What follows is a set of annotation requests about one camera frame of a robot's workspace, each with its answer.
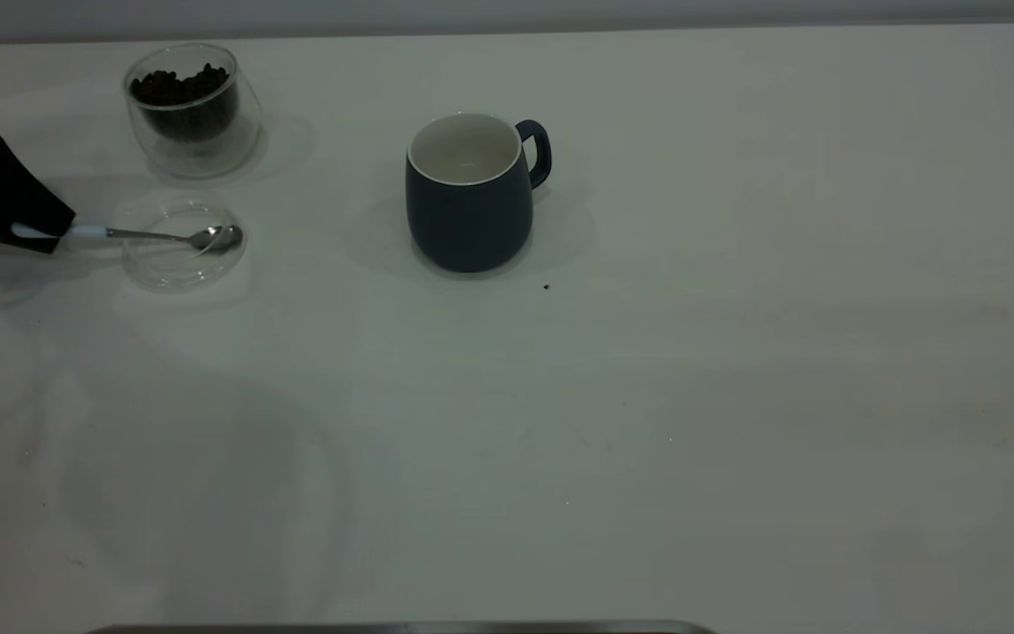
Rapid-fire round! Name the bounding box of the coffee bean pile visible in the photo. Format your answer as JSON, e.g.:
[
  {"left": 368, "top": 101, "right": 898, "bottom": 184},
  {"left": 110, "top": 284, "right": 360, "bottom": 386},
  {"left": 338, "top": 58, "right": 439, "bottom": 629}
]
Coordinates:
[{"left": 130, "top": 63, "right": 239, "bottom": 142}]

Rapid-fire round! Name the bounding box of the small clear glass dish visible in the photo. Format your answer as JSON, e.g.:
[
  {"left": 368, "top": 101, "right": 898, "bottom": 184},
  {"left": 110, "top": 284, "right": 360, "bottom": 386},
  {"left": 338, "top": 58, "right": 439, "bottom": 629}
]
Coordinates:
[{"left": 120, "top": 199, "right": 250, "bottom": 293}]

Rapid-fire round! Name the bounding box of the spoon with pale blue handle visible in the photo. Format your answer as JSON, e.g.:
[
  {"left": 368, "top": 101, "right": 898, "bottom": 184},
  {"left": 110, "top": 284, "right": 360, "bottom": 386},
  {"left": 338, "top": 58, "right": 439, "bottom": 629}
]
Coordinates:
[{"left": 12, "top": 223, "right": 244, "bottom": 257}]

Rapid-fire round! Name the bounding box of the dark grey ceramic mug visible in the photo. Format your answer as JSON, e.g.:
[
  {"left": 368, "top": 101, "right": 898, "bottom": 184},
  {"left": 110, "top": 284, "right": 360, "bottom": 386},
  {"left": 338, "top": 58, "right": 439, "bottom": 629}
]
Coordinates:
[{"left": 405, "top": 113, "right": 553, "bottom": 274}]

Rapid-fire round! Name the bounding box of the double-wall glass cup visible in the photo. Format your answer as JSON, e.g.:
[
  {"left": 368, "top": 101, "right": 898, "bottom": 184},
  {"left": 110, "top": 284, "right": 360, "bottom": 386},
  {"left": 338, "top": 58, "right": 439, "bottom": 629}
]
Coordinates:
[{"left": 123, "top": 43, "right": 263, "bottom": 181}]

